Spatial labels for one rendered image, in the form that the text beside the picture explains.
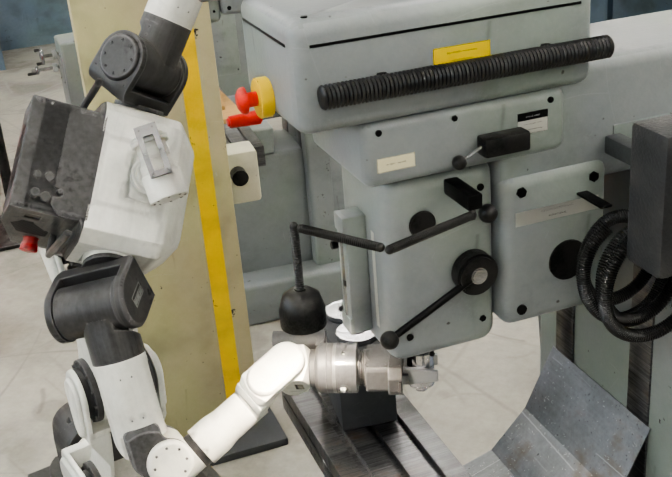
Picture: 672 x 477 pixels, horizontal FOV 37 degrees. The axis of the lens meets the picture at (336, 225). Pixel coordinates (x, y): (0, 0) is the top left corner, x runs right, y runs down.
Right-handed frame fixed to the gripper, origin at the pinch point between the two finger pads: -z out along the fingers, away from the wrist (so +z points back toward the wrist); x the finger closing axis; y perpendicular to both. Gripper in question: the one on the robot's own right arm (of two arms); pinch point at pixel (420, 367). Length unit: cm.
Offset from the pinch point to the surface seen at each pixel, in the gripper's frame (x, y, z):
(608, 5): 653, 78, -144
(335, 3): -10, -66, 10
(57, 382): 192, 125, 153
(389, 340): -17.1, -15.5, 4.3
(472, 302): -6.9, -16.3, -8.8
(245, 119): -2, -47, 26
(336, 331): 31.4, 10.7, 17.8
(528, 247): -4.9, -25.0, -17.7
